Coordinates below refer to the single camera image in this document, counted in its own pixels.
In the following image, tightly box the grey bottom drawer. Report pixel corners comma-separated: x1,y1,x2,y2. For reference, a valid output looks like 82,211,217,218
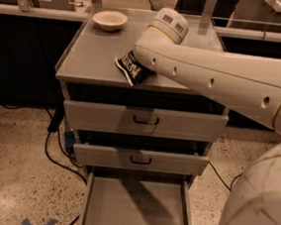
77,171,192,225

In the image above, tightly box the black drawer handle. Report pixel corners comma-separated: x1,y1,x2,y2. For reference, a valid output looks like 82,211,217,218
133,115,159,126
129,156,152,166

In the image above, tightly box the grey middle drawer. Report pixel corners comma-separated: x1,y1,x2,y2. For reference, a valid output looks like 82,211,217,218
73,143,209,175

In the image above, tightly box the black cable floor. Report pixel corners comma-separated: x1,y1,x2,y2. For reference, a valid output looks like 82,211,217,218
205,160,245,194
34,106,95,225

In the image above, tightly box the blue power adapter box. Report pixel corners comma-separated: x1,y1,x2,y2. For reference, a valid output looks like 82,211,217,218
63,131,75,151

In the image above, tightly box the black cable left floor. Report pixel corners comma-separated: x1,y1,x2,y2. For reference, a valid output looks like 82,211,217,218
34,106,95,225

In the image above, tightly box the black power plug block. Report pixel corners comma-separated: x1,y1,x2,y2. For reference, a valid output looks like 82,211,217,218
47,107,65,133

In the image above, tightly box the grey top drawer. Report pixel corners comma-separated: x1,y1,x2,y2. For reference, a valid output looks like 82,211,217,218
63,100,229,142

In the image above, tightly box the white ceramic bowl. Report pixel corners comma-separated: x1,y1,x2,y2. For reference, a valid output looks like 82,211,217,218
93,11,128,32

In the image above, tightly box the blue chip bag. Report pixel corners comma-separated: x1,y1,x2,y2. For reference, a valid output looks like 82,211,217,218
115,51,154,87

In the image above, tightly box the grey drawer cabinet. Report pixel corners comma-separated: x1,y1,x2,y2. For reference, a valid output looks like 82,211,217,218
40,0,253,225

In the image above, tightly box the black cable right floor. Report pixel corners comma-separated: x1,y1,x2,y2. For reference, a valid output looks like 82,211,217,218
205,160,245,194

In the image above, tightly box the black top drawer handle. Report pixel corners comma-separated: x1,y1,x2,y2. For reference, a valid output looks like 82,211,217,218
133,115,159,126

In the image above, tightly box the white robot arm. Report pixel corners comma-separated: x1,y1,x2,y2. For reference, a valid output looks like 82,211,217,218
134,8,281,225

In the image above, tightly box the black middle drawer handle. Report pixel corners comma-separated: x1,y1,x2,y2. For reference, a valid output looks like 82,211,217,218
129,156,152,166

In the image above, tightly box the grey drawer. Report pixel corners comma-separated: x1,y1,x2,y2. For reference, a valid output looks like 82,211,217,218
77,171,192,225
73,143,209,175
63,100,229,142

